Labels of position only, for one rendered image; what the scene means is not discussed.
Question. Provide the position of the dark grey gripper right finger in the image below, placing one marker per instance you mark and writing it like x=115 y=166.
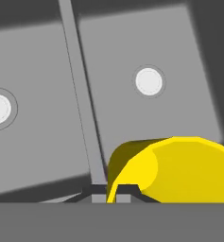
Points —
x=129 y=190

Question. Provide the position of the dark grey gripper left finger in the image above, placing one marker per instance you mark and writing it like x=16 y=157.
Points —
x=97 y=190

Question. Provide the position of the yellow cup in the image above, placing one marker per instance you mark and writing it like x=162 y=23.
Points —
x=182 y=170

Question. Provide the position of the grey double basin sink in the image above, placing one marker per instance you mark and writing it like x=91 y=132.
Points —
x=37 y=78

